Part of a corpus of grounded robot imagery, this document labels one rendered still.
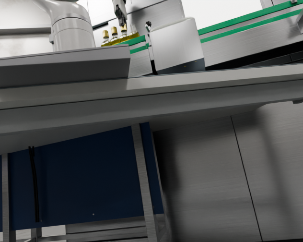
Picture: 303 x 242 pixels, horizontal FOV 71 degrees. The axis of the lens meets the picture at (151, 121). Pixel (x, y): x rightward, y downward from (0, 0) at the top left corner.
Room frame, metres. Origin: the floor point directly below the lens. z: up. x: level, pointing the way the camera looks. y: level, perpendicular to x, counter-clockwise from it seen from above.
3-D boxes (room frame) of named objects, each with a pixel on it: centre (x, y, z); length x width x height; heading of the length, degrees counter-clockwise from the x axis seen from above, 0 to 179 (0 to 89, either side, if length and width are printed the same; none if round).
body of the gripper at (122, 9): (1.08, 0.07, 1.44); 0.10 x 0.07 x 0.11; 166
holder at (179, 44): (0.82, -0.16, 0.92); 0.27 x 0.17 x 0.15; 166
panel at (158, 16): (1.13, -0.27, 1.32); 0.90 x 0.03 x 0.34; 76
